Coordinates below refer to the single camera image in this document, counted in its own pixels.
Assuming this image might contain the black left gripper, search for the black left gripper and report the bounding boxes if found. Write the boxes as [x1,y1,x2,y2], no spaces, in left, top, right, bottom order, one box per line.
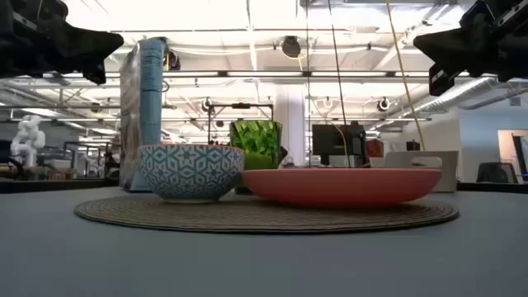
[0,0,125,86]

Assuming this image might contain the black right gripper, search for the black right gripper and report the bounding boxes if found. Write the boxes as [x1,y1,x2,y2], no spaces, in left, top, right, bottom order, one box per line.
[413,0,528,97]

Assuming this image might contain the blue cinnamon cereal box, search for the blue cinnamon cereal box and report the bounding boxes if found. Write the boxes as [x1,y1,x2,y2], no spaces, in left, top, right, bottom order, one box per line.
[119,36,168,193]

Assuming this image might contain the red box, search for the red box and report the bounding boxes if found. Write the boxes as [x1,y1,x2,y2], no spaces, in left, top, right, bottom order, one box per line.
[365,139,384,158]

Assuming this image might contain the black office chair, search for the black office chair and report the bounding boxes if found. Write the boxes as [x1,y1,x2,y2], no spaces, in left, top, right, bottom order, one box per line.
[476,162,519,184]

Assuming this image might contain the black monitor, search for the black monitor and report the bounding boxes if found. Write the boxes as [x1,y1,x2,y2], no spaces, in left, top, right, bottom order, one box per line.
[311,122,367,168]

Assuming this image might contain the orange bowl of cereal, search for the orange bowl of cereal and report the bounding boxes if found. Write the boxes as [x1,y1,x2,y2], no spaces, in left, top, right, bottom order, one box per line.
[137,144,246,205]

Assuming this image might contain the pink plate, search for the pink plate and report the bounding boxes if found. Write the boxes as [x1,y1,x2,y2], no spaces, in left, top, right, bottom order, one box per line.
[241,167,442,208]

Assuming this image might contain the green glass cup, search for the green glass cup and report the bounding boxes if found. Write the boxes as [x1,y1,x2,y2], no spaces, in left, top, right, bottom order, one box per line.
[229,120,284,196]

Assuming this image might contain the round woven placemat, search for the round woven placemat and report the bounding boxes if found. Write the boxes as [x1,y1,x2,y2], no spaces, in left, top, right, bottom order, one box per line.
[73,193,460,235]

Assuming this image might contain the silver ventilation duct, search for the silver ventilation duct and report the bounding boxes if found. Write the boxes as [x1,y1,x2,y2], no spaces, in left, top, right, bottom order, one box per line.
[402,77,508,119]

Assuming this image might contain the yellow cable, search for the yellow cable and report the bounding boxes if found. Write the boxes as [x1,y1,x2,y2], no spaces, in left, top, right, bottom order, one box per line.
[385,0,427,152]

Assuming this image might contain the thin black hanging cable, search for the thin black hanging cable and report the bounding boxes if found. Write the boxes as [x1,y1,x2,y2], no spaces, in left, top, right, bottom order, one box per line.
[305,0,311,168]

